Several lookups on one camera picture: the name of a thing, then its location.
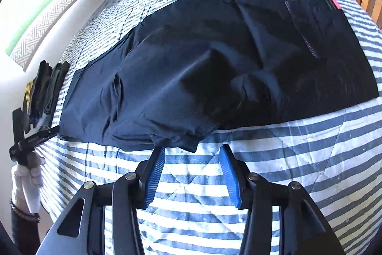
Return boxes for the dark knit left sleeve forearm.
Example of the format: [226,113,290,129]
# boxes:
[10,201,40,255]

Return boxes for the dark navy shorts pink trim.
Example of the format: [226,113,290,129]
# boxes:
[59,0,378,152]

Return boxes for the stack of folded dark clothes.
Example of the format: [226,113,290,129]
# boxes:
[22,60,70,134]

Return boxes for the white gloved left hand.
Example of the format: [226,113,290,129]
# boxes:
[11,152,45,215]

